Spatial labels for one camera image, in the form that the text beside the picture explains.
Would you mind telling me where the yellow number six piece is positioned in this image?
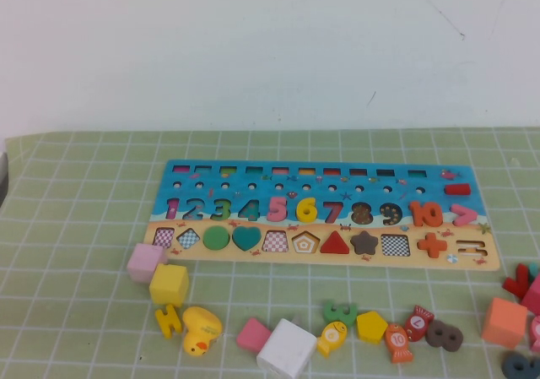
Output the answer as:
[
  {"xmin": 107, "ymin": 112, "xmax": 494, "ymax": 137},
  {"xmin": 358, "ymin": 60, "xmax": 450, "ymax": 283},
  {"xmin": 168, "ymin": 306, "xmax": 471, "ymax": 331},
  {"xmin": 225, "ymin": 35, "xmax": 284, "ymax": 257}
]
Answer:
[{"xmin": 294, "ymin": 196, "xmax": 318, "ymax": 224}]

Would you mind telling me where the wooden number shape puzzle board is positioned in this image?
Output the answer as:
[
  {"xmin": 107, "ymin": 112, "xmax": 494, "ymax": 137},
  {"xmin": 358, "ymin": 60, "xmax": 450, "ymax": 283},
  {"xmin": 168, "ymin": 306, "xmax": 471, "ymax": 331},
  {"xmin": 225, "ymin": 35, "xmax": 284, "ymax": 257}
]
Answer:
[{"xmin": 143, "ymin": 159, "xmax": 503, "ymax": 273}]

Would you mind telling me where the pink number five piece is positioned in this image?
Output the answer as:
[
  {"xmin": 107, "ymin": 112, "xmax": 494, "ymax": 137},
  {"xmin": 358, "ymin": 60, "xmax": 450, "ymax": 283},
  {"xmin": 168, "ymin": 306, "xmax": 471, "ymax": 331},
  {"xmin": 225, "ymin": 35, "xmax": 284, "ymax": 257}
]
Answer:
[{"xmin": 266, "ymin": 195, "xmax": 289, "ymax": 223}]

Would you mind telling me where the teal heart piece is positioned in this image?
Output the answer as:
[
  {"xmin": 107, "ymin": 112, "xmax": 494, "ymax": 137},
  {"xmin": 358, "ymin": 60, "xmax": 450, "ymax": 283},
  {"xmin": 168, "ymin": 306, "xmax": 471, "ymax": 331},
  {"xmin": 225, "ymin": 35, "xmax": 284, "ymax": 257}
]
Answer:
[{"xmin": 231, "ymin": 225, "xmax": 262, "ymax": 252}]

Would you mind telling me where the green circle piece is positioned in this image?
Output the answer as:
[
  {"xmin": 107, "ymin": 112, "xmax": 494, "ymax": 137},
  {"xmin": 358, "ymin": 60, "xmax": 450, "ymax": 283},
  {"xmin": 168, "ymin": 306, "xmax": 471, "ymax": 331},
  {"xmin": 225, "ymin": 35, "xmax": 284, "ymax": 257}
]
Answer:
[{"xmin": 202, "ymin": 225, "xmax": 231, "ymax": 252}]

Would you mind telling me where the red triangle piece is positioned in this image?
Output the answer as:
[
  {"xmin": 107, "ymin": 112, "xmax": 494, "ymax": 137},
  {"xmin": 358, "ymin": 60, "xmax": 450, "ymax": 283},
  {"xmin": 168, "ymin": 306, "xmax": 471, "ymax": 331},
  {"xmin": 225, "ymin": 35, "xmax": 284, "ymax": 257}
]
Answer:
[{"xmin": 319, "ymin": 230, "xmax": 351, "ymax": 255}]

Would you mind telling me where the brown star piece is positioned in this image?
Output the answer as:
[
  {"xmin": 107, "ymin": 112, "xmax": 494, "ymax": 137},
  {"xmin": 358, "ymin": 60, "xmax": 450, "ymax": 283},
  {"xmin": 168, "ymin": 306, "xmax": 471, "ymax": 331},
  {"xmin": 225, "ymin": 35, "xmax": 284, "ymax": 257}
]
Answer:
[{"xmin": 349, "ymin": 230, "xmax": 380, "ymax": 256}]

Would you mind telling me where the orange number ten piece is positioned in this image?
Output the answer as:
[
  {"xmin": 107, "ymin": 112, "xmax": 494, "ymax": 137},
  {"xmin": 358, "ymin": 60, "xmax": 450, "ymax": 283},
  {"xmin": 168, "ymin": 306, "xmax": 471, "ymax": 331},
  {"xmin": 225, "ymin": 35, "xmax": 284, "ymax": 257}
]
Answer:
[{"xmin": 408, "ymin": 200, "xmax": 444, "ymax": 227}]

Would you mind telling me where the green number three piece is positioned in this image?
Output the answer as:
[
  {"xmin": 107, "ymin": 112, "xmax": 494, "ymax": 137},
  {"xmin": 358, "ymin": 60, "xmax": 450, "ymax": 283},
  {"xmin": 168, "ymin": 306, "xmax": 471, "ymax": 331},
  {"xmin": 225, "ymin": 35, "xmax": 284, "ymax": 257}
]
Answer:
[{"xmin": 322, "ymin": 299, "xmax": 359, "ymax": 328}]

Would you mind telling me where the orange plus sign piece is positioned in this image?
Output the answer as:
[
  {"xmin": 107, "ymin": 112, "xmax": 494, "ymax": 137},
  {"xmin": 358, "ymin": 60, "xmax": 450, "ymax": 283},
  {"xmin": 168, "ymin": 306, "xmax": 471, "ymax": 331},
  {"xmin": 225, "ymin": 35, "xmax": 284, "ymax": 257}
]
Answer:
[{"xmin": 416, "ymin": 231, "xmax": 448, "ymax": 258}]

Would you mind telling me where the yellow letter H piece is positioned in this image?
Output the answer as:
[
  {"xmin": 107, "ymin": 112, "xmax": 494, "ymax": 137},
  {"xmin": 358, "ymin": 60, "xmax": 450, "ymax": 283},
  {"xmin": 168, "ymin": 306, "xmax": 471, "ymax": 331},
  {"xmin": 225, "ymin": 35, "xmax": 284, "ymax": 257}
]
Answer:
[{"xmin": 154, "ymin": 303, "xmax": 183, "ymax": 340}]

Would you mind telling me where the red minus bar piece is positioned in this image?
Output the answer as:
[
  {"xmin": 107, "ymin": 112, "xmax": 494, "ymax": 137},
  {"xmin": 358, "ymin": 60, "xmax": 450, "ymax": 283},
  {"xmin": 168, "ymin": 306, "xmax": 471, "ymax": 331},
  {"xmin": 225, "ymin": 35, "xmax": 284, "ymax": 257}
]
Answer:
[{"xmin": 443, "ymin": 182, "xmax": 472, "ymax": 197}]

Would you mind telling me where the pink greater-than sign piece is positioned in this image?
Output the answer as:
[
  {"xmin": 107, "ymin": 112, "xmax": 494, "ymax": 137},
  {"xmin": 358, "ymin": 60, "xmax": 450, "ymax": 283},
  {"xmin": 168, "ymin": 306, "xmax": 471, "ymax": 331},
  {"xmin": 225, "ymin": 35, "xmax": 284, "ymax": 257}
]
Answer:
[{"xmin": 450, "ymin": 203, "xmax": 479, "ymax": 227}]

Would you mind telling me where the brown number eight piece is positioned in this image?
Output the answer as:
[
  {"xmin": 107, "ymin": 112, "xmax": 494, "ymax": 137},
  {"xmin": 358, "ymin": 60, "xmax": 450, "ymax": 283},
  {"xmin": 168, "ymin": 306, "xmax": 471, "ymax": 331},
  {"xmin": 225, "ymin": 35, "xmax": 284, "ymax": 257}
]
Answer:
[{"xmin": 424, "ymin": 319, "xmax": 464, "ymax": 350}]

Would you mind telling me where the red letter V piece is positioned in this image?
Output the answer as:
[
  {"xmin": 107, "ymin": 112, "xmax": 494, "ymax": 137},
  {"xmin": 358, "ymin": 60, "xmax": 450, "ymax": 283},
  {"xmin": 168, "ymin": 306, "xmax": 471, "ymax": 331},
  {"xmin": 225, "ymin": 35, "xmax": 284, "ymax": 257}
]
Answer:
[{"xmin": 501, "ymin": 263, "xmax": 535, "ymax": 299}]

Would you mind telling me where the pink patterned wooden piece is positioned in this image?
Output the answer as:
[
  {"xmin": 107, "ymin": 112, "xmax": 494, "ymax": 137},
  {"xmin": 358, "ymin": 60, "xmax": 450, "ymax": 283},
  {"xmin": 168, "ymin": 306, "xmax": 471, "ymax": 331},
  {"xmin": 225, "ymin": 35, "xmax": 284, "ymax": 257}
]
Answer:
[{"xmin": 526, "ymin": 314, "xmax": 540, "ymax": 354}]

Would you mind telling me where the dark grey number piece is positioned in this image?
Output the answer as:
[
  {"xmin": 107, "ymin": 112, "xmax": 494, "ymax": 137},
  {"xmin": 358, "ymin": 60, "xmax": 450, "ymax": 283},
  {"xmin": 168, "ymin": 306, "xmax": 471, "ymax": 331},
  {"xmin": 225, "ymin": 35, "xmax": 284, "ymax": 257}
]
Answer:
[{"xmin": 501, "ymin": 350, "xmax": 540, "ymax": 379}]

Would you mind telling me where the yellow wooden cube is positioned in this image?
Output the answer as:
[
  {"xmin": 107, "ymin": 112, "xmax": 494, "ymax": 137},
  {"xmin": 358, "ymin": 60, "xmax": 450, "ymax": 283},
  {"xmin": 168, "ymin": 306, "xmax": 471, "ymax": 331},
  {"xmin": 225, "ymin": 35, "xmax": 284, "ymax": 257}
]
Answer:
[{"xmin": 148, "ymin": 263, "xmax": 190, "ymax": 308}]

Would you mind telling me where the light pink wooden cube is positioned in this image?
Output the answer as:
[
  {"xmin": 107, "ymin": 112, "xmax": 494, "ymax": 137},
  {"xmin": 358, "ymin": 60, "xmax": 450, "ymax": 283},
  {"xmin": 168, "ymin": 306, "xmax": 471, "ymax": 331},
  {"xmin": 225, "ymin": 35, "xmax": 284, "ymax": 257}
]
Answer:
[{"xmin": 126, "ymin": 242, "xmax": 170, "ymax": 285}]

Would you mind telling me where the pink rhombus block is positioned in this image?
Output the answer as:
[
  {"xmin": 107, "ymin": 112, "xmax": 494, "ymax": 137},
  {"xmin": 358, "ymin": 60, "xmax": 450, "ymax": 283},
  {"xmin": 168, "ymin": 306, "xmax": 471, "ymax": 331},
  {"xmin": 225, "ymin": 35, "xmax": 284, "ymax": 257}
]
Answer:
[{"xmin": 235, "ymin": 317, "xmax": 273, "ymax": 353}]

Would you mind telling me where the yellow toy duck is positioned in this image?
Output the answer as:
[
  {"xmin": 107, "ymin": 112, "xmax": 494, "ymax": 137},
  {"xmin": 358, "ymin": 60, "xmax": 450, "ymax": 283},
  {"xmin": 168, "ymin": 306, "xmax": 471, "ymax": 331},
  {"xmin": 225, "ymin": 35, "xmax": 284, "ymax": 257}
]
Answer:
[{"xmin": 181, "ymin": 306, "xmax": 223, "ymax": 358}]

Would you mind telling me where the yellow wooden fish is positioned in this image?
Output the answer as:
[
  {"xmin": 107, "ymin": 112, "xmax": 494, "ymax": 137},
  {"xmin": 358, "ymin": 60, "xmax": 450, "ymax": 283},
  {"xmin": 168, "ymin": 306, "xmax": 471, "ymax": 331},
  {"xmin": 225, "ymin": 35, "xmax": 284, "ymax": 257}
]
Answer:
[{"xmin": 315, "ymin": 319, "xmax": 348, "ymax": 358}]

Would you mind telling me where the white wooden cube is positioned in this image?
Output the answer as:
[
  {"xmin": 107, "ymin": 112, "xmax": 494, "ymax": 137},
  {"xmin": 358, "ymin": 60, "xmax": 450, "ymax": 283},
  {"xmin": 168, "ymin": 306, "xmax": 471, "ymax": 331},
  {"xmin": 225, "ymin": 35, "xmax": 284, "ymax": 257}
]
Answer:
[{"xmin": 256, "ymin": 317, "xmax": 317, "ymax": 379}]

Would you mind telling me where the yellow pentagon block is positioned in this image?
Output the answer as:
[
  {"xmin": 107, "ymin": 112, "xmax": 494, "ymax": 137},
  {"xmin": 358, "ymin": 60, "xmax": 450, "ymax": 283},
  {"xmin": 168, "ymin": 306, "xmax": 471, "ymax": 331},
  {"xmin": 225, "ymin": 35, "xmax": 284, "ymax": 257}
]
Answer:
[{"xmin": 355, "ymin": 310, "xmax": 388, "ymax": 345}]

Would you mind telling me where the green checked tablecloth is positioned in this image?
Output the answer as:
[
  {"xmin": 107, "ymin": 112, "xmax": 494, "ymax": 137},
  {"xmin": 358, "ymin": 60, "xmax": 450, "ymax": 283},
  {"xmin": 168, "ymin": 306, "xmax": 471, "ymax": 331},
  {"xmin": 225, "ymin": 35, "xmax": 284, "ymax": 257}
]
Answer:
[{"xmin": 0, "ymin": 127, "xmax": 540, "ymax": 379}]

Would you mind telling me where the orange wooden fish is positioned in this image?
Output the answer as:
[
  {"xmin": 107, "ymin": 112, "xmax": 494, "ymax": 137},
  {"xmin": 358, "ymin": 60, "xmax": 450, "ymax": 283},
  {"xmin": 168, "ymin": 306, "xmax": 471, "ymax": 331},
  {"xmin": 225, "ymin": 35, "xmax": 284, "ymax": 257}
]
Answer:
[{"xmin": 382, "ymin": 322, "xmax": 414, "ymax": 364}]

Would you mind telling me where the red wooden fish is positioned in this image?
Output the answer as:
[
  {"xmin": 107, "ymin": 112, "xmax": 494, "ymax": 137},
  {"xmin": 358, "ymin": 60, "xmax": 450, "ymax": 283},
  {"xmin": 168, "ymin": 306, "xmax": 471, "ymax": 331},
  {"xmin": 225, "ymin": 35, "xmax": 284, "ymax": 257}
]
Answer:
[{"xmin": 403, "ymin": 305, "xmax": 435, "ymax": 343}]

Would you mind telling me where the orange wooden cube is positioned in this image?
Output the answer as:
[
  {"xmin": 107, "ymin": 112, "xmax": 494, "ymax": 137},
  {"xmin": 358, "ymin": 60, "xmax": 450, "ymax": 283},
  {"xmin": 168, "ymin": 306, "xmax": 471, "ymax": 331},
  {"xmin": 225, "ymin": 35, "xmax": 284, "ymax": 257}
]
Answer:
[{"xmin": 480, "ymin": 296, "xmax": 528, "ymax": 350}]

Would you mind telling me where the magenta wooden block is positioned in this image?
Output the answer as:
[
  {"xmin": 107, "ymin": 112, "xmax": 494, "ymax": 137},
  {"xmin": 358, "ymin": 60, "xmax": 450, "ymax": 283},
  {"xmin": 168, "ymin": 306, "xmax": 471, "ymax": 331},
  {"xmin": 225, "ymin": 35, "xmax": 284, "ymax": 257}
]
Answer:
[{"xmin": 519, "ymin": 271, "xmax": 540, "ymax": 317}]

